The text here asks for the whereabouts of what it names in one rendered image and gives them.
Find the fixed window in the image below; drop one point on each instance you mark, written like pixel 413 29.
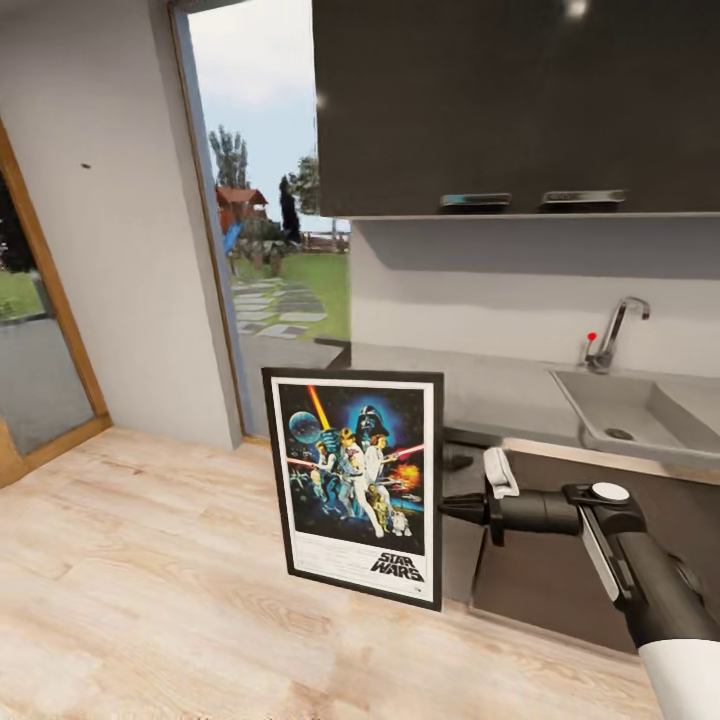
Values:
pixel 281 269

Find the dishwasher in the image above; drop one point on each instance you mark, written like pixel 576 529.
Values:
pixel 464 473

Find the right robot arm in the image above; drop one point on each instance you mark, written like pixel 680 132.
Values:
pixel 678 640

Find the drop in sink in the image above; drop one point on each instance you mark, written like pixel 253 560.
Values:
pixel 666 415

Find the poster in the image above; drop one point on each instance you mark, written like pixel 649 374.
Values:
pixel 358 462

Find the cabinet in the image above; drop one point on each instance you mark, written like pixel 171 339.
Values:
pixel 517 109

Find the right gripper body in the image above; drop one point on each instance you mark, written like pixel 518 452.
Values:
pixel 524 513

